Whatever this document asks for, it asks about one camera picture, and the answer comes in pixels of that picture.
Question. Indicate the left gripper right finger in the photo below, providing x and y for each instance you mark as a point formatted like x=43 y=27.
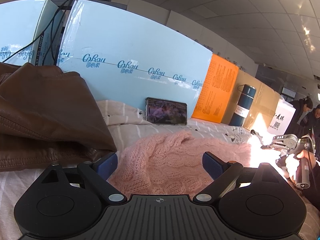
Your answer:
x=224 y=176

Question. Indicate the dark blue thermos bottle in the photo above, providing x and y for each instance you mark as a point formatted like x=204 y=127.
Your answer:
x=243 y=106

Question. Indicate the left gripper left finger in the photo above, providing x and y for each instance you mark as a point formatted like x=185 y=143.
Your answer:
x=96 y=175

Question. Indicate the brown leather jacket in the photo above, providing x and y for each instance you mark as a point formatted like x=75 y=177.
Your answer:
x=49 y=116

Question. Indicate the pink knitted sweater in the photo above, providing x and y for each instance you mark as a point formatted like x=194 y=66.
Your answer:
x=171 y=163

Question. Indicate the brown cardboard box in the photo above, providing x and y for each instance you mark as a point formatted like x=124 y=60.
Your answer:
x=263 y=106

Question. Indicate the person in dark coat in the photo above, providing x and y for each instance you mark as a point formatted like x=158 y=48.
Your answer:
x=301 y=106

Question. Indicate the large light blue box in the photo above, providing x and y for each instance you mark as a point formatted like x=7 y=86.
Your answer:
x=127 y=58

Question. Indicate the smartphone playing video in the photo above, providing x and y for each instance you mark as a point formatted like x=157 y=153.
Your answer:
x=165 y=112

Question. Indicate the orange printed sheet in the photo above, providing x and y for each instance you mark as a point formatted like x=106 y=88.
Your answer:
x=216 y=90

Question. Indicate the person's right hand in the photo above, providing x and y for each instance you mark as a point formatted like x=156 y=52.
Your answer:
x=292 y=163

